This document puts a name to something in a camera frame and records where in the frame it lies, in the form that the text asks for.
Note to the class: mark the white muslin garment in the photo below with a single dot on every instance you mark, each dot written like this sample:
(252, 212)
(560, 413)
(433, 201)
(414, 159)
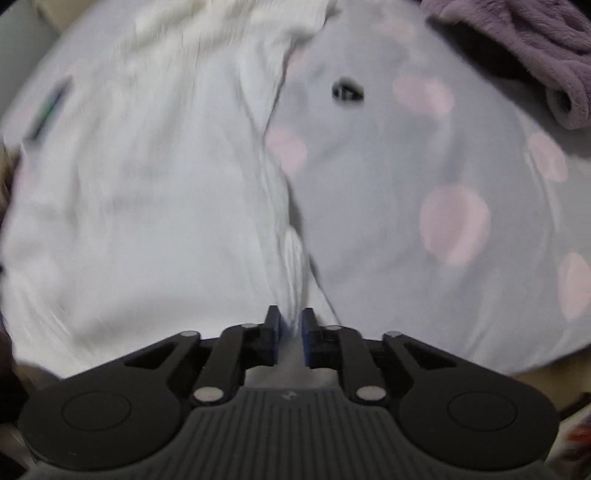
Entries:
(138, 207)

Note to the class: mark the purple fleece robe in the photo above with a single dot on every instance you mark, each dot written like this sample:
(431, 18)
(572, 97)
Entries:
(531, 41)

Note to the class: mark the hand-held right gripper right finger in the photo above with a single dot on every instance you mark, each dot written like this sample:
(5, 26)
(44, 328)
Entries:
(305, 337)

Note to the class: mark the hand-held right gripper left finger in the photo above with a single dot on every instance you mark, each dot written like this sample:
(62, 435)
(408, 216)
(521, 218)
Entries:
(273, 334)

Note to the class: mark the grey pink-dotted bed sheet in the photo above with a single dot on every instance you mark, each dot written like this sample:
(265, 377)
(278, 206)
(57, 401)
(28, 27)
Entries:
(369, 161)

